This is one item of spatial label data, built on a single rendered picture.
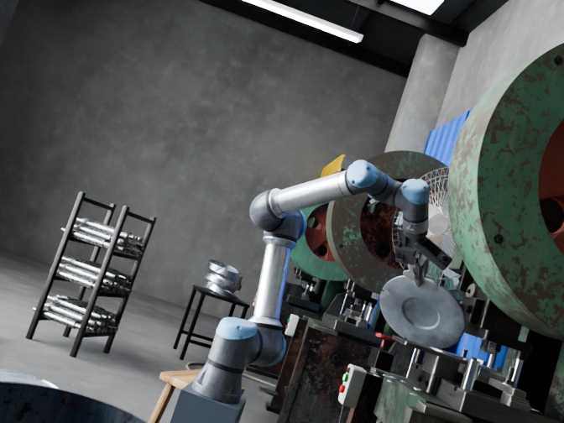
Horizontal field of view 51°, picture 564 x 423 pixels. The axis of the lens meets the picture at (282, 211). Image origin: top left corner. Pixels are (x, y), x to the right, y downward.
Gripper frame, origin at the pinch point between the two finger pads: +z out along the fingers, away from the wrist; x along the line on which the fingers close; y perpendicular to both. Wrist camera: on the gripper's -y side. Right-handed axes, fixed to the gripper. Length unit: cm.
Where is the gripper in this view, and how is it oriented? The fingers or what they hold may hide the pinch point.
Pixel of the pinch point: (421, 283)
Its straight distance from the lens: 191.1
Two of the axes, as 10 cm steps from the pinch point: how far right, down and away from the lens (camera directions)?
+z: 1.2, 8.5, 5.2
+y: -8.2, -2.2, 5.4
